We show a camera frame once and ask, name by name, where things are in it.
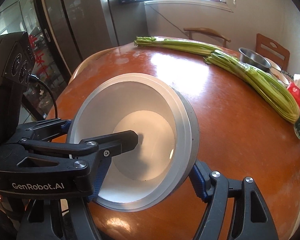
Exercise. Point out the curved wooden chair back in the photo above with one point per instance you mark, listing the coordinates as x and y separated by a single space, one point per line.
207 31

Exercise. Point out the wooden chair with cutout back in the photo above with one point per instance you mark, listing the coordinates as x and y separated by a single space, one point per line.
261 47

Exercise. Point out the white ceramic bowl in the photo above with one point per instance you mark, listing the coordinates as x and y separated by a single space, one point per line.
275 65
283 78

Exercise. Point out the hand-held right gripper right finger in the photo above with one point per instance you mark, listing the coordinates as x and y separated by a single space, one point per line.
197 180

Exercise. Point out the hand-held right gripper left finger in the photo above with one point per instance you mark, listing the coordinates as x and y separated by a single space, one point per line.
101 177

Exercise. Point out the steel basin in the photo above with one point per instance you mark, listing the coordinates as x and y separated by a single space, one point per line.
252 57

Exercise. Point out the red packet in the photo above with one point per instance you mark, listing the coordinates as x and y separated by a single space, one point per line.
293 91

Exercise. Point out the wide red paper bowl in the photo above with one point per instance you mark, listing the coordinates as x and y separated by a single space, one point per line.
183 130

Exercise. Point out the long loose celery bunch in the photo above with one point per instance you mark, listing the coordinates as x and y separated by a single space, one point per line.
177 45

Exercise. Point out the wrapped celery bunch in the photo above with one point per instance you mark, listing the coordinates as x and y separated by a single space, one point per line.
265 85

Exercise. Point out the grey refrigerator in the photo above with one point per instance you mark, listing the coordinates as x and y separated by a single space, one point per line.
90 17

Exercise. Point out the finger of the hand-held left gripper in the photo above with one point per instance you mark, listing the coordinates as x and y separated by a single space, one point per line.
64 127
127 141

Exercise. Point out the glass door with red decal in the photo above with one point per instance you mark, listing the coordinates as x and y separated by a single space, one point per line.
20 10

